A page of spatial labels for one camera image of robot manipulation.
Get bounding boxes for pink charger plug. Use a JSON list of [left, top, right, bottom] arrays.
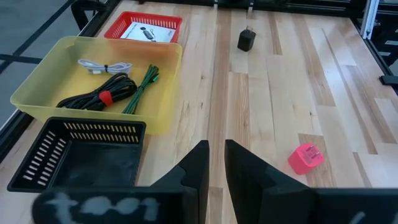
[[287, 142, 325, 176]]

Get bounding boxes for black charger plug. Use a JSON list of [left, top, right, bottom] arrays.
[[236, 26, 257, 53]]

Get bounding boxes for yellow translucent plastic bin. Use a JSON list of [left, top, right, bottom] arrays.
[[9, 35, 183, 136]]

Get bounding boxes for green black braided cable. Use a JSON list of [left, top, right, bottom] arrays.
[[121, 63, 160, 115]]

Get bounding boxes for red slotted plastic basket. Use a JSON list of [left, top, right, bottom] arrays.
[[103, 11, 184, 44]]

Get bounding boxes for black slotted plastic basket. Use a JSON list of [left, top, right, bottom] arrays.
[[6, 116, 147, 193]]

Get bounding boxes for white usb cable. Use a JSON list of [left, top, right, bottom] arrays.
[[77, 58, 134, 76]]

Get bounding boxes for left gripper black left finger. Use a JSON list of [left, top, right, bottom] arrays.
[[150, 139, 210, 224]]

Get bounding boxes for black cable with red strap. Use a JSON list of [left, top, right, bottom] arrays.
[[55, 79, 133, 112]]

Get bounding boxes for thick black cable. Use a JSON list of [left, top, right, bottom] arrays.
[[102, 72, 139, 98]]

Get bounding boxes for white cable product box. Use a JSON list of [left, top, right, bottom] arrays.
[[120, 21, 177, 44]]

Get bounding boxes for silver aluminium frame post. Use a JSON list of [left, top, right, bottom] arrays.
[[360, 0, 381, 40]]

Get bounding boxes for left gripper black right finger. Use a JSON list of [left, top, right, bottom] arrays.
[[224, 139, 317, 224]]

